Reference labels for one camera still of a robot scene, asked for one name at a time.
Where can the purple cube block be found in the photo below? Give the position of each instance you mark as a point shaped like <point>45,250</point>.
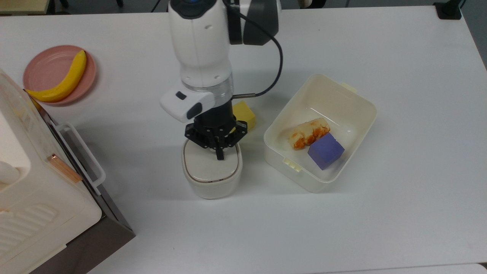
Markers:
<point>325,151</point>

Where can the yellow cube block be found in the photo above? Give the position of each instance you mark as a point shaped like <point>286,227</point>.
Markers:
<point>245,114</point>

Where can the small white trash can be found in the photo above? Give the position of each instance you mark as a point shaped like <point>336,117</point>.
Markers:
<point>213,188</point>

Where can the wooden side table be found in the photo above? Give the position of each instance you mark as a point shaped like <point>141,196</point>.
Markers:
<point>23,5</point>

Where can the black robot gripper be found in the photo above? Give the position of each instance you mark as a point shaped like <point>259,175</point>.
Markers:
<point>213,121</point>

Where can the copper coloured oven latch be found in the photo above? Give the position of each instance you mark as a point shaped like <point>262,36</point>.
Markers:
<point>64,168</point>

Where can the dark brown oven door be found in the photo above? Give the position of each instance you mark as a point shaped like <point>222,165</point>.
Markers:
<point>99,228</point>

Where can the cream plastic storage box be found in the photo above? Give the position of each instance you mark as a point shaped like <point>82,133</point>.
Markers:
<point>342,102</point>

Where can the pink round plate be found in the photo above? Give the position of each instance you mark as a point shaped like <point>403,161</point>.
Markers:
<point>47,68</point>

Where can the yellow toy banana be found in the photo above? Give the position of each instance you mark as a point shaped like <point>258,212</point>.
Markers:
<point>66,82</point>

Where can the white toy oven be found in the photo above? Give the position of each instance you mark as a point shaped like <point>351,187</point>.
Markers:
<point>34,198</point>

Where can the orange and cream toy bread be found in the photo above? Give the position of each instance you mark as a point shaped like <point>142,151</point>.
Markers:
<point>306,134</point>

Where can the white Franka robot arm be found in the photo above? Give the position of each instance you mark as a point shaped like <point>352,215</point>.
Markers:
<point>201,49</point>

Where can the beige trash can lid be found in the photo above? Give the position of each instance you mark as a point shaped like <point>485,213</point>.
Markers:
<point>207,165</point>

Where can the black clamp mount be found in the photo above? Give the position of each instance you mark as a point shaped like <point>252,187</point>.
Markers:
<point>449,10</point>

